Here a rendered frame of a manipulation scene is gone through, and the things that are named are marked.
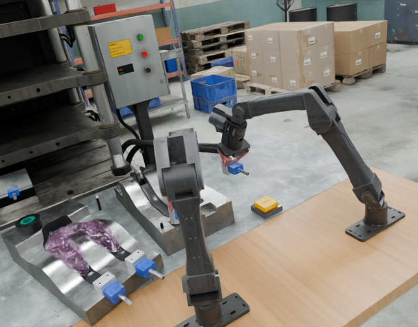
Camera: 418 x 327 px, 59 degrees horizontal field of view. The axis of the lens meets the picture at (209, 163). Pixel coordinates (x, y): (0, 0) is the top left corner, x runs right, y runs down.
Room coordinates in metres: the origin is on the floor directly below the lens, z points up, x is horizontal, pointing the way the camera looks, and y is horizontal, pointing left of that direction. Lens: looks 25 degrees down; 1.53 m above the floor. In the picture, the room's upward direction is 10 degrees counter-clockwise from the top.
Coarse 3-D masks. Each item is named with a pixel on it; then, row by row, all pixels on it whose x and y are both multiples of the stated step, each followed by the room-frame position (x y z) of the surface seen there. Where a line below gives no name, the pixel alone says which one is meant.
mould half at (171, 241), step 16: (128, 192) 1.19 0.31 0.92; (208, 192) 1.15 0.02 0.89; (128, 208) 1.25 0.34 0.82; (144, 208) 1.12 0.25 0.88; (224, 208) 1.04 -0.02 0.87; (144, 224) 1.09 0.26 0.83; (208, 224) 1.01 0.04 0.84; (224, 224) 1.04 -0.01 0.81; (160, 240) 0.97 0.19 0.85; (176, 240) 0.96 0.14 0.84
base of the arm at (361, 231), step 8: (384, 208) 0.89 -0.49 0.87; (392, 208) 0.97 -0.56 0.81; (368, 216) 0.91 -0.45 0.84; (376, 216) 0.89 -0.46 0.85; (384, 216) 0.89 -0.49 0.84; (392, 216) 0.93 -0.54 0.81; (400, 216) 0.93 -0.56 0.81; (352, 224) 0.93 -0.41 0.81; (360, 224) 0.92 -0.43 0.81; (368, 224) 0.91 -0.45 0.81; (376, 224) 0.89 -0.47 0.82; (384, 224) 0.89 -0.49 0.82; (392, 224) 0.90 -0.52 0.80; (352, 232) 0.89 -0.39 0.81; (360, 232) 0.88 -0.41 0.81; (368, 232) 0.88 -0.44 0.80; (376, 232) 0.87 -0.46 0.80; (360, 240) 0.85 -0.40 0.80
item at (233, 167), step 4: (232, 160) 1.23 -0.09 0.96; (236, 160) 1.23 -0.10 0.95; (228, 164) 1.22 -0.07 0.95; (232, 164) 1.21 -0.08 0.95; (236, 164) 1.21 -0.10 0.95; (240, 164) 1.20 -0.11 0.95; (224, 168) 1.23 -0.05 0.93; (228, 168) 1.21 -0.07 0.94; (232, 168) 1.18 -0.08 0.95; (236, 168) 1.18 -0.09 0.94; (240, 168) 1.19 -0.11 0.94; (224, 172) 1.23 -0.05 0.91; (228, 172) 1.21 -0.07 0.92; (232, 172) 1.19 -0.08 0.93; (236, 172) 1.18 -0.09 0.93; (240, 172) 1.17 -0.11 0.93; (244, 172) 1.15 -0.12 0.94
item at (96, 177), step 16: (80, 144) 2.23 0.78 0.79; (96, 144) 2.17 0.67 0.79; (32, 160) 2.08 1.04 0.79; (48, 160) 2.04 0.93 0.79; (64, 160) 1.99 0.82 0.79; (80, 160) 1.94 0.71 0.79; (96, 160) 1.90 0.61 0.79; (32, 176) 1.83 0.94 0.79; (48, 176) 1.79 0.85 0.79; (64, 176) 1.75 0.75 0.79; (80, 176) 1.72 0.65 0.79; (96, 176) 1.68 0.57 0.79; (128, 176) 1.62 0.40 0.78; (48, 192) 1.60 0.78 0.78; (64, 192) 1.57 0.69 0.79; (80, 192) 1.54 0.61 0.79; (96, 192) 1.55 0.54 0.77; (32, 208) 1.46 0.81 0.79; (48, 208) 1.45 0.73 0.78; (0, 224) 1.36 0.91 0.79
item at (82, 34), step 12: (36, 0) 2.25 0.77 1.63; (72, 0) 1.64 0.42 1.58; (48, 12) 2.25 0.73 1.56; (48, 36) 2.26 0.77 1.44; (84, 36) 1.65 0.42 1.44; (60, 48) 2.26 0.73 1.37; (84, 48) 1.64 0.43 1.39; (60, 60) 2.25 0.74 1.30; (84, 60) 1.65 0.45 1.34; (96, 60) 1.67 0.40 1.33; (72, 96) 2.25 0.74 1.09; (96, 96) 1.64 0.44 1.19; (108, 108) 1.66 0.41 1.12; (108, 120) 1.65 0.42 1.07; (108, 144) 1.65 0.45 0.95; (120, 144) 1.67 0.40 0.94; (120, 156) 1.65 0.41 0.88; (120, 168) 1.63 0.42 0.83; (132, 168) 1.70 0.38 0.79
